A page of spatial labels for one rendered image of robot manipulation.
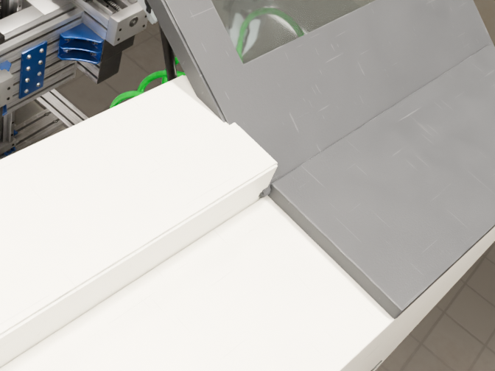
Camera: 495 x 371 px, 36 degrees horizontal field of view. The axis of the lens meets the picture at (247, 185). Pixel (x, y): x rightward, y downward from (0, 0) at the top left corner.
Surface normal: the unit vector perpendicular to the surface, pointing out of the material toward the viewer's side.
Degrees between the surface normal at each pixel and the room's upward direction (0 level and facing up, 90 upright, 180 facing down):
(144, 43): 0
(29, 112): 0
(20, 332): 90
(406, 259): 0
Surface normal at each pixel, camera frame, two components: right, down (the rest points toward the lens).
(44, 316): 0.68, 0.67
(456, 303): 0.27, -0.61
